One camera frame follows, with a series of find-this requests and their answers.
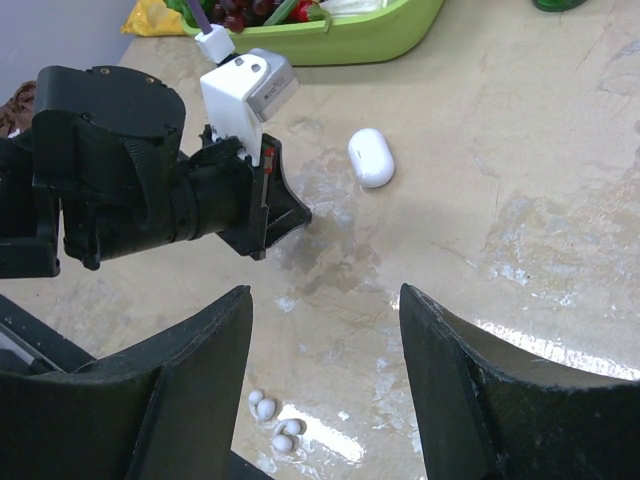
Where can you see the dark red grapes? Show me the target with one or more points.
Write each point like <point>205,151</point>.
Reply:
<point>237,15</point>

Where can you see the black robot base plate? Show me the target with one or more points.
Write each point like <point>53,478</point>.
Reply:
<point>33,340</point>

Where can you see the green glass bottle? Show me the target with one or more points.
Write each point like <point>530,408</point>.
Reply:
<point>557,6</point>

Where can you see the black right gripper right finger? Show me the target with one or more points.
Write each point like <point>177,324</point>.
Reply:
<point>487,409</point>

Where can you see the white earbud charging case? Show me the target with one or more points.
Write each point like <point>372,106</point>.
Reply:
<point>371,158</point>

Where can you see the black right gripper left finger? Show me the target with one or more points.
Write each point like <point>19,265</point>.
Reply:
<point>164,408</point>

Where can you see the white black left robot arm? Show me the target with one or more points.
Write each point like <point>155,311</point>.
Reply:
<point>100,175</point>

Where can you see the yellow Lays chips bag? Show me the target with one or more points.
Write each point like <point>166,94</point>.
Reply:
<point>152,18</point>

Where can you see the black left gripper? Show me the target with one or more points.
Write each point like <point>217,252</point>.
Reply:
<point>249,206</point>

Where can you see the green plastic basket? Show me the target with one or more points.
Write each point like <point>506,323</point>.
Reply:
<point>308,35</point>

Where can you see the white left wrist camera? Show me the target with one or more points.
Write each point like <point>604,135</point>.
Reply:
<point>245,92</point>

